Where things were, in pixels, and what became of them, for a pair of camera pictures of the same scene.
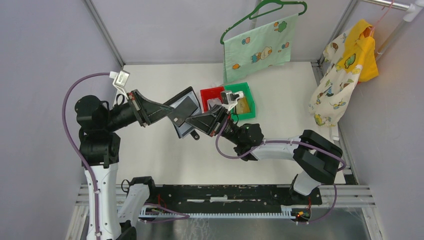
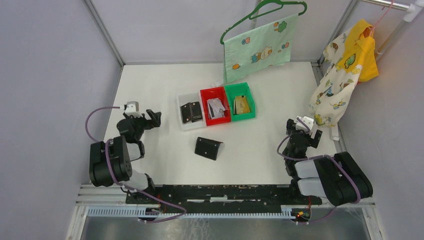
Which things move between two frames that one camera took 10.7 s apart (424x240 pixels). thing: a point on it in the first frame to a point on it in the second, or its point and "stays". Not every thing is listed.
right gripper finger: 215,115 to 315,141
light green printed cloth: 269,45 stays
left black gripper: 146,110 to 155,119
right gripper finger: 201,125 to 290,126
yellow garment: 360,50 stays
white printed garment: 327,105 stays
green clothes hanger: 252,16 stays
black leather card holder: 189,92 to 206,148
